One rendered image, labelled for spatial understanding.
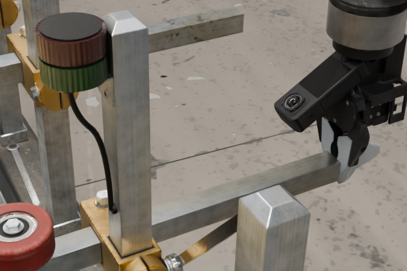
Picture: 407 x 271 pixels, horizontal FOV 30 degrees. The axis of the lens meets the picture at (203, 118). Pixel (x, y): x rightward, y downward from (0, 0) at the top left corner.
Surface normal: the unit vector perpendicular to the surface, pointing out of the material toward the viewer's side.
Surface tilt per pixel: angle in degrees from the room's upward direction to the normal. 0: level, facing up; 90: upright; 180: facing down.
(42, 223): 0
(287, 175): 0
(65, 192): 90
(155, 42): 90
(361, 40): 91
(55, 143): 90
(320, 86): 31
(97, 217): 0
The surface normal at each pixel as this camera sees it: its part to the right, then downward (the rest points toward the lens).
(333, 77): -0.44, -0.60
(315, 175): 0.47, 0.49
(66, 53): 0.00, 0.55
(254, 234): -0.88, 0.25
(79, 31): 0.02, -0.84
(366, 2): -0.27, 0.54
